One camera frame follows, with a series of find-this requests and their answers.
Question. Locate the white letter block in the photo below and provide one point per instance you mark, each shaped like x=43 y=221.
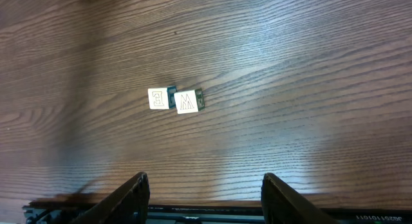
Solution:
x=191 y=101

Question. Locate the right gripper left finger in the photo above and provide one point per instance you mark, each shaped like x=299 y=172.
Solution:
x=127 y=204

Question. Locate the white patterned block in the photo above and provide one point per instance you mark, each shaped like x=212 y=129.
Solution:
x=162 y=98

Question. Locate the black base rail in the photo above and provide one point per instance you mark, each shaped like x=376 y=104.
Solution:
x=46 y=212

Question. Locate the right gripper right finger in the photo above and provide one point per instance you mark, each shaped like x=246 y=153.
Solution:
x=281 y=204

